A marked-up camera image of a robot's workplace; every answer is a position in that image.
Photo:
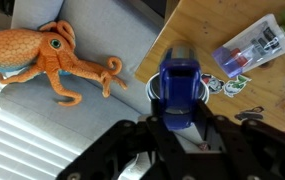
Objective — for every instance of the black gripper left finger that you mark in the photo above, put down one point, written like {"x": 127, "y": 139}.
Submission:
{"x": 112, "y": 152}

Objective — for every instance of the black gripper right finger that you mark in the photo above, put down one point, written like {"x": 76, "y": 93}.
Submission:
{"x": 253, "y": 148}

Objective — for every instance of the silver metal cup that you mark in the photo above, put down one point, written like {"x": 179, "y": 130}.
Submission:
{"x": 178, "y": 49}

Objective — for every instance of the dark character sticker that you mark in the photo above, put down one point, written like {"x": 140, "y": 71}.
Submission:
{"x": 254, "y": 113}

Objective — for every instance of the green character sticker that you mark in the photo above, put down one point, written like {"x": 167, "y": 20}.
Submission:
{"x": 233, "y": 87}

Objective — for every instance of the red black character sticker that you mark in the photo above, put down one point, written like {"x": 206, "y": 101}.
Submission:
{"x": 214, "y": 84}

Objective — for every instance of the left window blind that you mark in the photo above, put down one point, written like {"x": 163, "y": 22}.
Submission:
{"x": 27, "y": 153}

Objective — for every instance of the clear pouch with clips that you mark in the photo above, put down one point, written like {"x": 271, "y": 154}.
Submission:
{"x": 261, "y": 42}

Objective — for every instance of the orange plush octopus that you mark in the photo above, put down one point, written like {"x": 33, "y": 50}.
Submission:
{"x": 26, "y": 53}

